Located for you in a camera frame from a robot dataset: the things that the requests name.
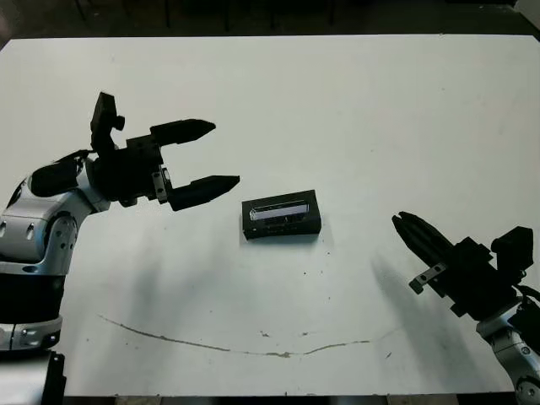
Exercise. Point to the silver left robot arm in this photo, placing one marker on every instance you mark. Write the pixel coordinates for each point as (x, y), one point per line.
(34, 219)

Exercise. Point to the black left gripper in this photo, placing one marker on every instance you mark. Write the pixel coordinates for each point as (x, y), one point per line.
(126, 177)

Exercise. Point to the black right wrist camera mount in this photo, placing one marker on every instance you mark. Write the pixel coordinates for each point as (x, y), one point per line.
(512, 249)

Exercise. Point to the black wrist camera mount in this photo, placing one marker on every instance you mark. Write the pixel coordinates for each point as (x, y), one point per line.
(103, 114)
(512, 249)

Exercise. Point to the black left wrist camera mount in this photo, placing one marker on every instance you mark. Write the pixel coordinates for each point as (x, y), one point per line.
(103, 114)

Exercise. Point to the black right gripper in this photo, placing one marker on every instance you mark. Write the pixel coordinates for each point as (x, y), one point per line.
(472, 282)

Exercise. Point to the black printed box lid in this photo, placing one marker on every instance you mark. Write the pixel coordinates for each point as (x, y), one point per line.
(278, 228)

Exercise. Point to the black robot torso bracket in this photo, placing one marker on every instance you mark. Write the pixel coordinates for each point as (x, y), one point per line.
(55, 375)

